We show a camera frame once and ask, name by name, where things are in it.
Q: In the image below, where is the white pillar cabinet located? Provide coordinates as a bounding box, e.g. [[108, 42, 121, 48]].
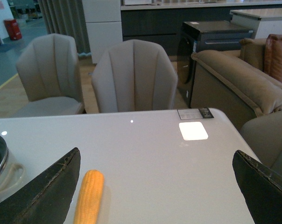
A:
[[82, 0, 123, 64]]

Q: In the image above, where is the beige chair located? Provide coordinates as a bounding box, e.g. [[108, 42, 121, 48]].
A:
[[12, 34, 86, 118], [92, 40, 178, 113]]

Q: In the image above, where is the beige chair on left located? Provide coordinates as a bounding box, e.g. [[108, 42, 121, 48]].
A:
[[12, 34, 86, 118]]

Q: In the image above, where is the brown leather cushion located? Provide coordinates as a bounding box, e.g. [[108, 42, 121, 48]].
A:
[[264, 34, 282, 83]]

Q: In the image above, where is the red fire extinguisher box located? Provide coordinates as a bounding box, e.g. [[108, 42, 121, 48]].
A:
[[4, 19, 22, 41]]

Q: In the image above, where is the dark kitchen counter cabinet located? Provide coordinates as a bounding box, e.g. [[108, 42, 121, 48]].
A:
[[120, 0, 282, 56]]

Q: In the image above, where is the grey curtain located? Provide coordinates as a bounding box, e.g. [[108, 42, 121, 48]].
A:
[[38, 0, 91, 54]]

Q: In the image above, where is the beige chair on right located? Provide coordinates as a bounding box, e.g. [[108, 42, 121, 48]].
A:
[[92, 40, 178, 113]]

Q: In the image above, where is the black washing machine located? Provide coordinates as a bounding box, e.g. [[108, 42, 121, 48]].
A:
[[177, 20, 254, 108]]

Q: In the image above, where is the white electric cooking pot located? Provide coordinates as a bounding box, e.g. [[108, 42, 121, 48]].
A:
[[0, 136, 26, 203]]

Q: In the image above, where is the tan fabric sofa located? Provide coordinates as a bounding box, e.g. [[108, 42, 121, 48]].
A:
[[190, 38, 282, 173]]

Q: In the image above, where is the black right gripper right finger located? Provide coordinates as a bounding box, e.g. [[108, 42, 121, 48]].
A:
[[232, 150, 282, 224]]

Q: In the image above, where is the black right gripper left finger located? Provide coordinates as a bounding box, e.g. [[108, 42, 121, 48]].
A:
[[0, 147, 81, 224]]

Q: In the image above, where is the yellow corn cob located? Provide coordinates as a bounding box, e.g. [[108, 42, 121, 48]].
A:
[[73, 170, 104, 224]]

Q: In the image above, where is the label sticker on table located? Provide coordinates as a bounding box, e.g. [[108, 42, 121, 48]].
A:
[[177, 108, 214, 120]]

